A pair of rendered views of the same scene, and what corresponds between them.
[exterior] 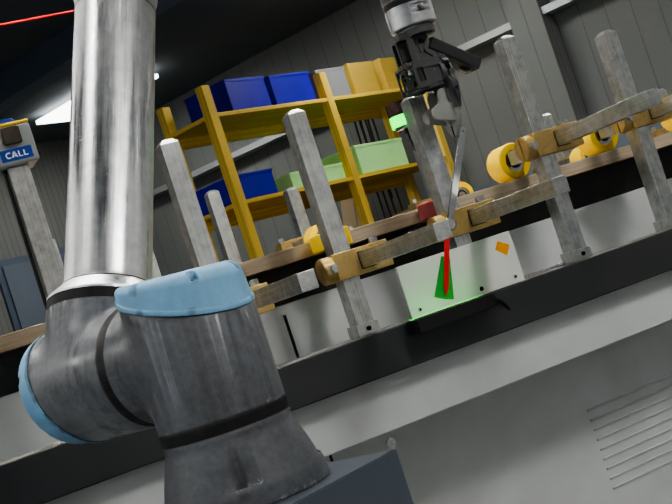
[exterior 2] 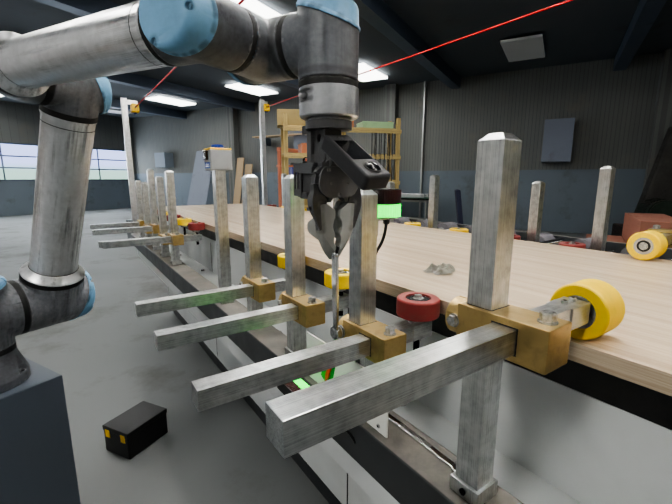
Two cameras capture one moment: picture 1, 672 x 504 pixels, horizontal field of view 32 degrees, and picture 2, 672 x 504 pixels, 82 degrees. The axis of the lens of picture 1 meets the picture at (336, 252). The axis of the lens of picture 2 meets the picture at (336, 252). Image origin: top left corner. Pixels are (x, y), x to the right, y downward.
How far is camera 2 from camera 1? 227 cm
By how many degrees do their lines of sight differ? 81
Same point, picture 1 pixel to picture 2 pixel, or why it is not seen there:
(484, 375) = (348, 460)
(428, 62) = (304, 169)
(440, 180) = (352, 288)
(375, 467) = not seen: outside the picture
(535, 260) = (573, 438)
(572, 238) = (461, 463)
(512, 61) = (479, 183)
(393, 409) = not seen: hidden behind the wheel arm
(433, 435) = not seen: hidden behind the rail
